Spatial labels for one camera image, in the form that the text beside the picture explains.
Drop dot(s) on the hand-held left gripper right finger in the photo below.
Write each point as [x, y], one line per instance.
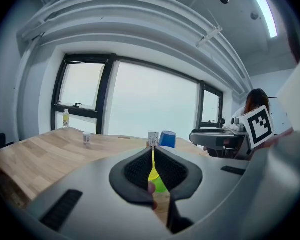
[227, 191]

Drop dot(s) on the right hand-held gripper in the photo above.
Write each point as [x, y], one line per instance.
[257, 127]

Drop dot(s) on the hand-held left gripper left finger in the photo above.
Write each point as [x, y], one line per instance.
[90, 196]

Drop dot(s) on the blue paper cup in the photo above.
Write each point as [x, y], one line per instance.
[168, 139]

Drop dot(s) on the yellow paper cup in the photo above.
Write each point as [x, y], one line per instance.
[153, 171]

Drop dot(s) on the person's right forearm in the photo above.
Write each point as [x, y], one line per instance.
[277, 138]

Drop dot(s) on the person's left hand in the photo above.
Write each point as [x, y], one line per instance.
[152, 191]

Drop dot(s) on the black-framed window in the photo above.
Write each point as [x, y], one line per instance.
[211, 104]
[85, 84]

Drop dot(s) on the grey pen holder block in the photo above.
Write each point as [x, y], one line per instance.
[153, 138]

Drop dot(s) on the small white jar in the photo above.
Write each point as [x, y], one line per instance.
[86, 137]

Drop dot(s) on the clear bottle yellow label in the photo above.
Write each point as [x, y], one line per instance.
[66, 119]

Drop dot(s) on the round ceiling detector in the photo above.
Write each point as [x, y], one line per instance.
[254, 15]

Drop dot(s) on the white ceiling pipes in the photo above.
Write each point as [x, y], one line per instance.
[130, 24]

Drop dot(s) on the long ceiling light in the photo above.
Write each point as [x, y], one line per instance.
[267, 16]

